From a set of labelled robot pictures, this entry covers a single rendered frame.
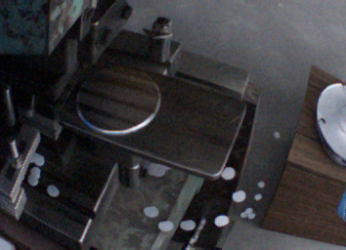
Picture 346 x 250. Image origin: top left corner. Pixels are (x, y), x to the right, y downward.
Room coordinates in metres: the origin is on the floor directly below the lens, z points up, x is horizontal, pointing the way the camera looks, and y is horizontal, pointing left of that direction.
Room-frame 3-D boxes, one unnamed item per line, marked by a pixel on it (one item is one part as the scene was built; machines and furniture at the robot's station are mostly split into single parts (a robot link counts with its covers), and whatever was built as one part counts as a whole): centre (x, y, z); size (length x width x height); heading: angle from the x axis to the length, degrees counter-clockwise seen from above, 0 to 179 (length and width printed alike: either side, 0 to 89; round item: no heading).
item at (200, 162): (0.59, 0.04, 0.72); 0.25 x 0.14 x 0.14; 73
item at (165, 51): (0.77, 0.03, 0.75); 0.03 x 0.03 x 0.10; 73
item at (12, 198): (0.48, 0.25, 0.76); 0.17 x 0.06 x 0.10; 163
